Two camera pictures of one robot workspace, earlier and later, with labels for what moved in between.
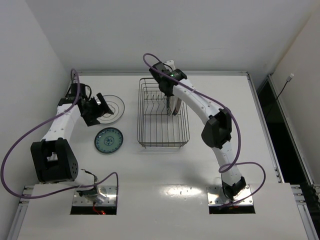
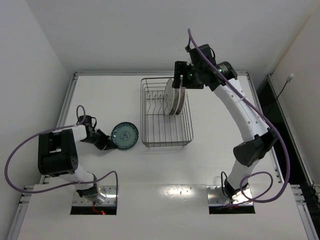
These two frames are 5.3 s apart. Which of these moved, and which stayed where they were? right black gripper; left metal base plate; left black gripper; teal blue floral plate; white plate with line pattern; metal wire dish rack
Moved: teal blue floral plate; white plate with line pattern; left black gripper; right black gripper
Stayed: left metal base plate; metal wire dish rack
